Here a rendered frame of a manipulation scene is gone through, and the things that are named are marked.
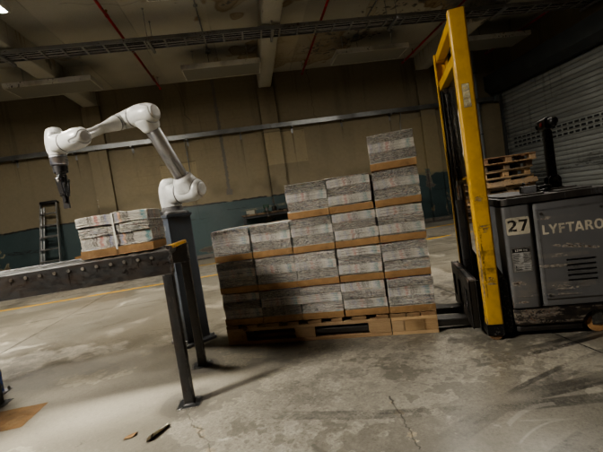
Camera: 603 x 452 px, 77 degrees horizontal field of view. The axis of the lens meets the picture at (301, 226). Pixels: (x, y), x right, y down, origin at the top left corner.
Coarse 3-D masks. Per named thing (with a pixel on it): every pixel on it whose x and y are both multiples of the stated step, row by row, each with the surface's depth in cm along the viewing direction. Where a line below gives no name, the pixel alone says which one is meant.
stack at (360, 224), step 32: (256, 224) 288; (288, 224) 257; (320, 224) 252; (352, 224) 247; (288, 256) 258; (320, 256) 253; (352, 256) 249; (224, 288) 272; (288, 288) 262; (320, 288) 255; (352, 288) 250; (384, 288) 245; (320, 320) 257; (352, 320) 252; (384, 320) 247
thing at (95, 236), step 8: (96, 216) 203; (104, 216) 203; (80, 224) 201; (88, 224) 202; (96, 224) 202; (104, 224) 203; (80, 232) 202; (88, 232) 202; (96, 232) 203; (104, 232) 203; (88, 240) 203; (96, 240) 203; (104, 240) 203; (88, 248) 203; (96, 248) 203; (104, 256) 204
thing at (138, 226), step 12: (120, 216) 203; (132, 216) 204; (144, 216) 205; (156, 216) 224; (120, 228) 204; (132, 228) 204; (144, 228) 205; (156, 228) 217; (132, 240) 205; (144, 240) 206; (132, 252) 205
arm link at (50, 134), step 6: (48, 132) 207; (54, 132) 207; (60, 132) 210; (48, 138) 206; (54, 138) 205; (48, 144) 206; (54, 144) 205; (48, 150) 207; (54, 150) 207; (60, 150) 207
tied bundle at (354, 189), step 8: (352, 176) 244; (360, 176) 243; (368, 176) 241; (328, 184) 248; (336, 184) 247; (344, 184) 246; (352, 184) 245; (360, 184) 244; (368, 184) 242; (328, 192) 249; (336, 192) 248; (344, 192) 247; (352, 192) 245; (360, 192) 244; (368, 192) 242; (328, 200) 249; (336, 200) 248; (344, 200) 246; (352, 200) 246; (360, 200) 244; (368, 200) 243
